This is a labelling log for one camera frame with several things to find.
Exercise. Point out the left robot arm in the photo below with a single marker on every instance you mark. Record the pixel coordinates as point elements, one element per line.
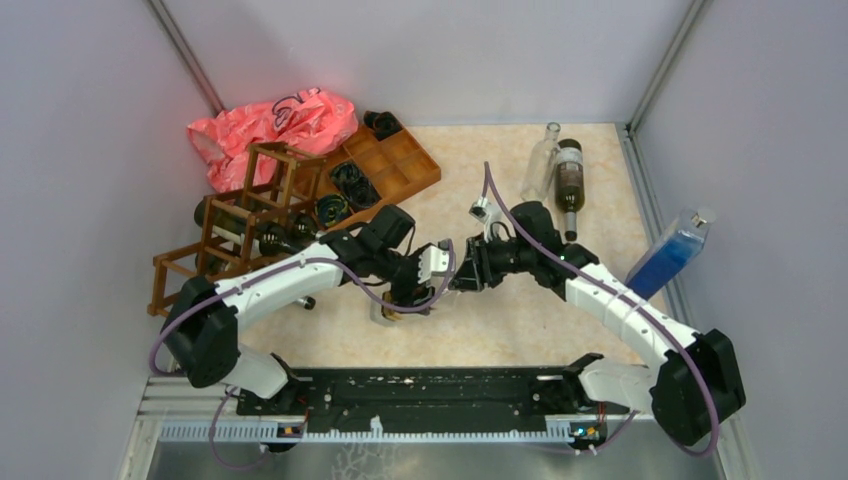
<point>203,329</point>

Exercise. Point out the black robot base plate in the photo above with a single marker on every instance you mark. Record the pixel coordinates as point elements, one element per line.
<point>425,400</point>

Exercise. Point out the rolled black sock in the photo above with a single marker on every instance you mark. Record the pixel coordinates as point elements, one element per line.
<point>354,186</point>

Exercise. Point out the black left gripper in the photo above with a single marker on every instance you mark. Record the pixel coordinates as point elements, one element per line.
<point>404,296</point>

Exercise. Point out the rolled dark blue sock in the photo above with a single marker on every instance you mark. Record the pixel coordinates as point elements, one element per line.
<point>332,209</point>

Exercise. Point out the green wine bottle silver neck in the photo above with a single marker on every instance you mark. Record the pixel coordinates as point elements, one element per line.
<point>307,303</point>

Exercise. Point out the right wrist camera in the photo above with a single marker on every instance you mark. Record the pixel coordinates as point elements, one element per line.
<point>486,213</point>

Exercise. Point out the green wine bottle silver foil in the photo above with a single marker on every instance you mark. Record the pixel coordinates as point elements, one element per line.
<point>302,227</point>

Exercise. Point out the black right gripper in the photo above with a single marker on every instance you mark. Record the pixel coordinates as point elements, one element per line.
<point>476,272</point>

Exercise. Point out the blue liquid square bottle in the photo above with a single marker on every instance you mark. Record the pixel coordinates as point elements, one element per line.
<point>678,245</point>

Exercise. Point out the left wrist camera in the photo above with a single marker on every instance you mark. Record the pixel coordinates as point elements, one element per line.
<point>434,260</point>

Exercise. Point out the pink plastic bag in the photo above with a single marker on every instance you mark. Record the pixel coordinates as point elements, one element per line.
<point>314,120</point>

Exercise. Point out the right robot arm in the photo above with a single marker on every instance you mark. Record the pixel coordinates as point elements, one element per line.
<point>689,381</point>

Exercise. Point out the dark wine bottle lying down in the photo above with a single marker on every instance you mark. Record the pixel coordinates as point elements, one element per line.
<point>568,181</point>

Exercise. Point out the wooden compartment tray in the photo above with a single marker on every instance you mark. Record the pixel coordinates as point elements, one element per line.
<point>398,167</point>

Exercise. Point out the brown wooden wine rack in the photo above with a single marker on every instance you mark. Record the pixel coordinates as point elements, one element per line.
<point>244,229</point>

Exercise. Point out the clear glass bottle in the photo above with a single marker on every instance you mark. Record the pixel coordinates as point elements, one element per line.
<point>536,182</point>

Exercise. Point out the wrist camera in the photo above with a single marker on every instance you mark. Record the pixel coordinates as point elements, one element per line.
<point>434,260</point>
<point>486,213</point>

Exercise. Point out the white cable duct strip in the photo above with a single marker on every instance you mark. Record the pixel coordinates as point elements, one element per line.
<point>271,432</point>

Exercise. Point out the rolled dark sock far corner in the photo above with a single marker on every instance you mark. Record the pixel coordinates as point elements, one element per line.
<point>382,124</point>

